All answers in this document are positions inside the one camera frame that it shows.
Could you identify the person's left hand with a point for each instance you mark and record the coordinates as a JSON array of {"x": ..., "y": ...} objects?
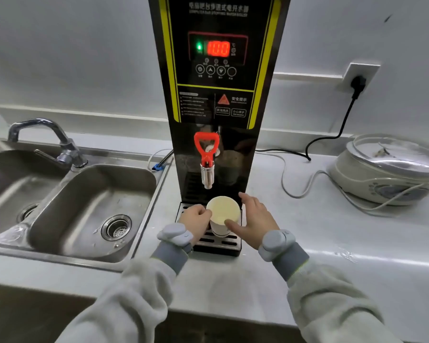
[{"x": 195, "y": 221}]

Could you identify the person's right hand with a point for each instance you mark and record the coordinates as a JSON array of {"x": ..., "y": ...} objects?
[{"x": 259, "y": 223}]

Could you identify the person's right thumb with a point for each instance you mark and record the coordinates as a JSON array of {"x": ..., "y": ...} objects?
[{"x": 234, "y": 227}]

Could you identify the person's left fingers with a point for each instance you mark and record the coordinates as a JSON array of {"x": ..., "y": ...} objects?
[{"x": 202, "y": 211}]

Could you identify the white paper cup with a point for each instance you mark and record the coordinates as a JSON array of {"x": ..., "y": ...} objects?
[{"x": 222, "y": 210}]

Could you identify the person's left forearm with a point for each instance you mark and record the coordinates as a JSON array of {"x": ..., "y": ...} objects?
[{"x": 136, "y": 300}]

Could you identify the person's right forearm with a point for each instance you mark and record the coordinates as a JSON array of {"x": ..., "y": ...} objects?
[{"x": 329, "y": 303}]

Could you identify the black slotted drip tray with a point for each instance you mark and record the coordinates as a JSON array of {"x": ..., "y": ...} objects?
[{"x": 221, "y": 244}]

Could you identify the grey left wrist tracker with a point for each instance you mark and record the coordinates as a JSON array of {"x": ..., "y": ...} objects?
[{"x": 175, "y": 233}]

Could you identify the grey wrist tracker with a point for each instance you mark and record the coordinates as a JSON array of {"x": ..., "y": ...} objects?
[
  {"x": 276, "y": 244},
  {"x": 175, "y": 233}
]

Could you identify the grey right wrist tracker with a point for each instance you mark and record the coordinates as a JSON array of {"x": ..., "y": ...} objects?
[{"x": 276, "y": 244}]

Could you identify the round metal sink drain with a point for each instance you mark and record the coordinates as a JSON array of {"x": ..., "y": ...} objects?
[
  {"x": 28, "y": 212},
  {"x": 116, "y": 227}
]

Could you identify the black electric water boiler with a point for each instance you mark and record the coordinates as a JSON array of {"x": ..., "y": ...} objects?
[{"x": 218, "y": 85}]

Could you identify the stainless steel double sink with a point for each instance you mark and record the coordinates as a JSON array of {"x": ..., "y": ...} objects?
[{"x": 75, "y": 203}]

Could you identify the white electric slow cooker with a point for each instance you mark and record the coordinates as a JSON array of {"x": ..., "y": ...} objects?
[{"x": 361, "y": 178}]

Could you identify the chrome sink faucet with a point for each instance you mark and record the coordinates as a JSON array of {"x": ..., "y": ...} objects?
[{"x": 66, "y": 146}]

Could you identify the glass cooker lid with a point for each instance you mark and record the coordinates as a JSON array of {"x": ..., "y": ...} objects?
[{"x": 393, "y": 157}]

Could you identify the white wall power outlet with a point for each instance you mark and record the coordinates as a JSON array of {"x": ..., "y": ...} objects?
[{"x": 354, "y": 71}]

